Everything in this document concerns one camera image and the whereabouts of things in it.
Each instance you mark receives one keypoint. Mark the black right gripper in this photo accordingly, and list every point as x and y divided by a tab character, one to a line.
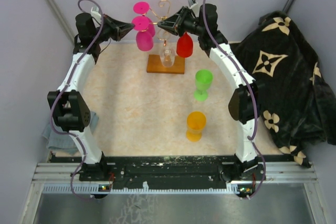
174	24

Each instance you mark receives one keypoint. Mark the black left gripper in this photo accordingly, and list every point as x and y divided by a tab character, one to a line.
119	29

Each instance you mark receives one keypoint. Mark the red plastic wine glass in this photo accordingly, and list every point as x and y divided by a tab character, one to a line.
184	46

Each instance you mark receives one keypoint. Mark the magenta plastic wine glass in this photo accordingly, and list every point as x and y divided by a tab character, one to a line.
142	22

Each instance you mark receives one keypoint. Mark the clear wine glass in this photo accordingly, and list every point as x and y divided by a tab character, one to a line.
167	56

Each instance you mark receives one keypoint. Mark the gold wire wine glass rack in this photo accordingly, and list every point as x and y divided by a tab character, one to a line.
154	62

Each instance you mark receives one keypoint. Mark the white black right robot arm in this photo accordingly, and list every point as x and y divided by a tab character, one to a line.
244	106

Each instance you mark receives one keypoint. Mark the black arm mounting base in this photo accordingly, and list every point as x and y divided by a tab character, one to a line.
158	174

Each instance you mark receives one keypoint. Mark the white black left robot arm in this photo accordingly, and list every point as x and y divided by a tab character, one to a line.
70	114

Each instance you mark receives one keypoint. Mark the green plastic wine glass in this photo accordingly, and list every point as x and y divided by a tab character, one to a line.
203	81

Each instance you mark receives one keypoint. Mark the orange plastic wine glass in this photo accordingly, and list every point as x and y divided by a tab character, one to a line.
196	121

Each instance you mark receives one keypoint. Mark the grey blue cloth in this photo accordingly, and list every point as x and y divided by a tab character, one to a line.
57	142

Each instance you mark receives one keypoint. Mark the black floral blanket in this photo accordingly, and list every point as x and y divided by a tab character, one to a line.
298	107

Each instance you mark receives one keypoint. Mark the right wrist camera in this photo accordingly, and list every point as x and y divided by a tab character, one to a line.
193	4

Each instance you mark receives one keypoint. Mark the aluminium frame rail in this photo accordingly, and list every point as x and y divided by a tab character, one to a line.
288	194

